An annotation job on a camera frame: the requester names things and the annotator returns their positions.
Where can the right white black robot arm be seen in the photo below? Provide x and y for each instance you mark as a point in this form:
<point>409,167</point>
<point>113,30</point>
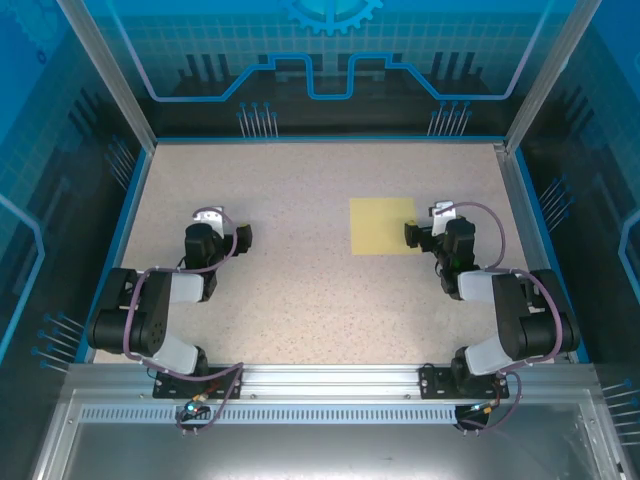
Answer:
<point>507,320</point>

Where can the grey metal tray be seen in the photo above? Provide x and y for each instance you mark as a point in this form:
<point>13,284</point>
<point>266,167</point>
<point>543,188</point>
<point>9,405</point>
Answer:
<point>320,452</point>

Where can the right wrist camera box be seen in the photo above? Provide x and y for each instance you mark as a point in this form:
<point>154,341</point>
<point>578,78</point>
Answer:
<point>444,225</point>

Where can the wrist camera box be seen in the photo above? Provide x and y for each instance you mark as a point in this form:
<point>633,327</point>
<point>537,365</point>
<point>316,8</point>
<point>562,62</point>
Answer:
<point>444,225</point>
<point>207,219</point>

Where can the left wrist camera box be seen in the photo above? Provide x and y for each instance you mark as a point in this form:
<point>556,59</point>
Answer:
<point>207,219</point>

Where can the aluminium side rail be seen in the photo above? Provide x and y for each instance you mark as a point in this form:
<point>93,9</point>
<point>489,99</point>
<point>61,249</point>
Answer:
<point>526,225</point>

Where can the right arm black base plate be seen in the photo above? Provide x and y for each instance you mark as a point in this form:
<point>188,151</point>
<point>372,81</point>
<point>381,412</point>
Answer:
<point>432,382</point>

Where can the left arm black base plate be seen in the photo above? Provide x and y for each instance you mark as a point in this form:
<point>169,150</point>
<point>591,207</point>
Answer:
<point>162,387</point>

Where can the blue table edge frame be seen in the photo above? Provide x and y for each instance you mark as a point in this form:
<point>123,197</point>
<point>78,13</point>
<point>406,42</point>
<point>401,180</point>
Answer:
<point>84,352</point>

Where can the aluminium mounting rail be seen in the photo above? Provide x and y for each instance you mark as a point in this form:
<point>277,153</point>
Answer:
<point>330,380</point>

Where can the aluminium frame post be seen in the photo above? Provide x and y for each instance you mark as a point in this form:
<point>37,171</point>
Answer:
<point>110,75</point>
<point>550,75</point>

